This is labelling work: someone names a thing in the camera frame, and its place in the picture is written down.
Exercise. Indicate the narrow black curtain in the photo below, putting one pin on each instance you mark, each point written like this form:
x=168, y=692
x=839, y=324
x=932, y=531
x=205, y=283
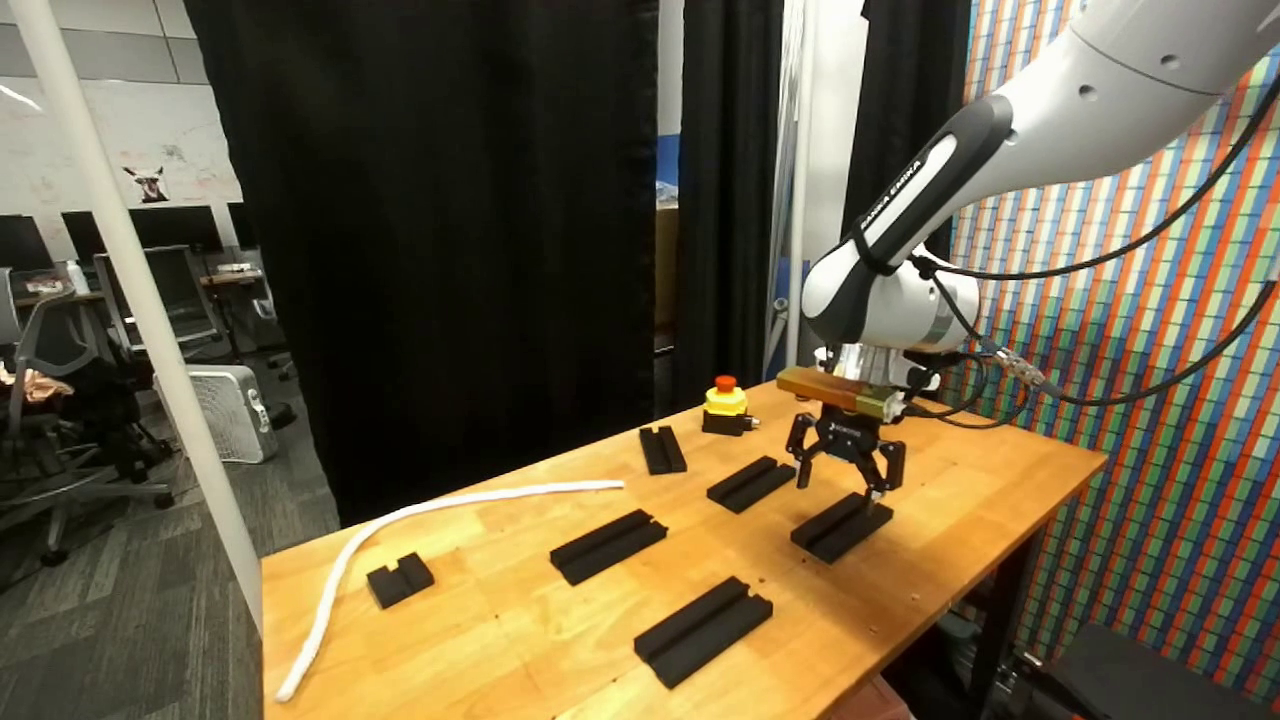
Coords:
x=728, y=200

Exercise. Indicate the wide black grooved block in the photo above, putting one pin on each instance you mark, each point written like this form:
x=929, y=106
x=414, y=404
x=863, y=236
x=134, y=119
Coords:
x=700, y=635

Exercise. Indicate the tan wrist camera box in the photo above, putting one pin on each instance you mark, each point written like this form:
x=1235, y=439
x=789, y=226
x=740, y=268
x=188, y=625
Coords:
x=834, y=389

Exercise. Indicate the brown cardboard box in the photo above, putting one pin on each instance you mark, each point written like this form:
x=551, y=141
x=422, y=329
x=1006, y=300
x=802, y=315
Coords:
x=670, y=265

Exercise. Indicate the black table leg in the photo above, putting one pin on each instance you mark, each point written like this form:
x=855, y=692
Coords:
x=993, y=642

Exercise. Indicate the white computer case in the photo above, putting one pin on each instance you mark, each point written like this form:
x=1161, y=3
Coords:
x=227, y=414

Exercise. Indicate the short black grooved piece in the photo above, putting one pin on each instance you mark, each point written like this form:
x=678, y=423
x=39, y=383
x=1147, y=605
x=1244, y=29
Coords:
x=402, y=580

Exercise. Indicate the black stool seat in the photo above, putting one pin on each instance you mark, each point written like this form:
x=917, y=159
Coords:
x=1147, y=682

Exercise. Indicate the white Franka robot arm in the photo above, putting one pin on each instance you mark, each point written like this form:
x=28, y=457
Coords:
x=1132, y=65

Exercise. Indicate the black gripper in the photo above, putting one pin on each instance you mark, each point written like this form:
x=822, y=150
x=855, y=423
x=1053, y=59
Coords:
x=849, y=431

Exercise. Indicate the person hand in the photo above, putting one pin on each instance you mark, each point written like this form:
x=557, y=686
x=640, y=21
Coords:
x=34, y=384

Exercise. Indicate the white slanted pole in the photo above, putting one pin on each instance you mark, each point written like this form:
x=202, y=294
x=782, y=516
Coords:
x=136, y=285

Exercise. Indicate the wide black curtain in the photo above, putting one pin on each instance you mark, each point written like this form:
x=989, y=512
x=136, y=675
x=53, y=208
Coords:
x=427, y=241

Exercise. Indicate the black grooved track piece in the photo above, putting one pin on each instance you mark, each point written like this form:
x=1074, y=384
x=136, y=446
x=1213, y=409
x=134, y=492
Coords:
x=661, y=451
x=751, y=484
x=841, y=531
x=609, y=546

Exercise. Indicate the black curtain beside colourful wall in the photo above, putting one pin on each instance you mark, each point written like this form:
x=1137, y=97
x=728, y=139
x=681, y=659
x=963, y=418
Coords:
x=905, y=83

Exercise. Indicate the black office chair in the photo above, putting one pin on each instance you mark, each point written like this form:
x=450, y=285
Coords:
x=94, y=400

